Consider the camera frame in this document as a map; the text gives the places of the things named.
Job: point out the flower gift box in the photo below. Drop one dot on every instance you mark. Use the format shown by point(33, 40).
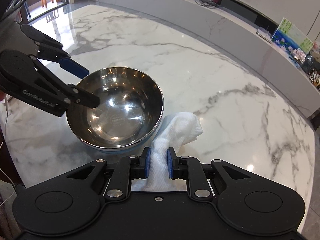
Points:
point(297, 57)

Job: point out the panda toys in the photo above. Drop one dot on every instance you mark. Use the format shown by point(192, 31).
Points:
point(315, 78)

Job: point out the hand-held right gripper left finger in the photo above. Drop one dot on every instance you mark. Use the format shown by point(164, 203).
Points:
point(147, 162)

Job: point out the black audio box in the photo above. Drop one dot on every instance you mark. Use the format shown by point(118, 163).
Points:
point(237, 7)

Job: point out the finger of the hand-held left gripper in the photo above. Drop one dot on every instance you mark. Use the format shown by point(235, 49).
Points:
point(75, 67)
point(85, 98)

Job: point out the glass jar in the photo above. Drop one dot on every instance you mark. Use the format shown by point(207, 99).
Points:
point(312, 63)

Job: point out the white set-top box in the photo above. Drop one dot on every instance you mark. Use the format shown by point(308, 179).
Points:
point(265, 33)

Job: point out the white towel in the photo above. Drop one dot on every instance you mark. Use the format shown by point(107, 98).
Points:
point(180, 130)

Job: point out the blue steel-lined bowl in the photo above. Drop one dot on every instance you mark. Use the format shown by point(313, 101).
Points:
point(120, 120)

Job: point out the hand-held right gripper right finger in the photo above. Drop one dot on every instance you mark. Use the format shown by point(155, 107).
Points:
point(170, 163)

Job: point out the lotus pond painting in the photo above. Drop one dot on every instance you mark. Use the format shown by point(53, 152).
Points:
point(287, 35)

